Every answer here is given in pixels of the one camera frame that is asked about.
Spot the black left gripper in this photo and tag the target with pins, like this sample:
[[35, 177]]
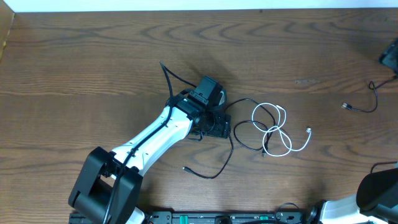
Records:
[[219, 128]]

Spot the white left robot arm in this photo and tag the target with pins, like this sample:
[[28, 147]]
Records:
[[108, 185]]

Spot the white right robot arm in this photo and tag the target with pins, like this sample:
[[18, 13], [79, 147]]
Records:
[[374, 202]]

